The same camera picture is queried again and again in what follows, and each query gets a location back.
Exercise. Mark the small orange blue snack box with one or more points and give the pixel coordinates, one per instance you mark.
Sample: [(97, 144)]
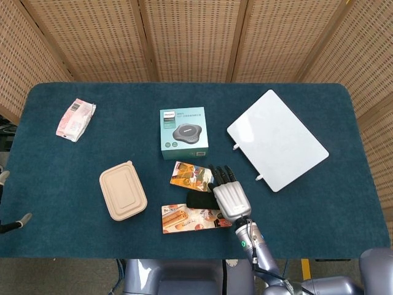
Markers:
[(187, 176)]

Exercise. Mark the pink white wet wipes pack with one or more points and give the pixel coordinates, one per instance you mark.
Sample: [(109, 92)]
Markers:
[(75, 120)]

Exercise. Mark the woven rattan folding screen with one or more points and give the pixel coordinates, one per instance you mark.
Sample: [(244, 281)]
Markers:
[(196, 37)]

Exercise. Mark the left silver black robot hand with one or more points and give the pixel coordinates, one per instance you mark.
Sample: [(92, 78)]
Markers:
[(12, 225)]

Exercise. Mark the long orange snack box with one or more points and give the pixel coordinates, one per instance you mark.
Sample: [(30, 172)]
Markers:
[(181, 219)]

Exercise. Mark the grey-blue robot torso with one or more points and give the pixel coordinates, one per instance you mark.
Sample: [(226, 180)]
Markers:
[(184, 278)]

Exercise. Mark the white plastic tab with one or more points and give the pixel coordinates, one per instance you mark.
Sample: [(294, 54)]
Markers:
[(259, 177), (235, 146)]

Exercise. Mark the teal conference speaker box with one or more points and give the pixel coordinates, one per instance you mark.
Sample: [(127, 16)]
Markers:
[(184, 132)]

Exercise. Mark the white plastic board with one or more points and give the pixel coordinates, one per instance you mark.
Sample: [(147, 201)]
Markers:
[(276, 138)]

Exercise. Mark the black rectangular object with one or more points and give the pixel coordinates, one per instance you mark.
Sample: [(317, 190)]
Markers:
[(199, 199)]

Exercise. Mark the beige lidded lunch container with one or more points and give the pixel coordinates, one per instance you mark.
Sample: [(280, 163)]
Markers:
[(122, 190)]

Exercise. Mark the dark teal felt table cloth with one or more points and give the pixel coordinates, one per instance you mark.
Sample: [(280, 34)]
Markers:
[(76, 172)]

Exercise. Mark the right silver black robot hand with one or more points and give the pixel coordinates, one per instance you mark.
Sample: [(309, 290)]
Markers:
[(231, 199)]

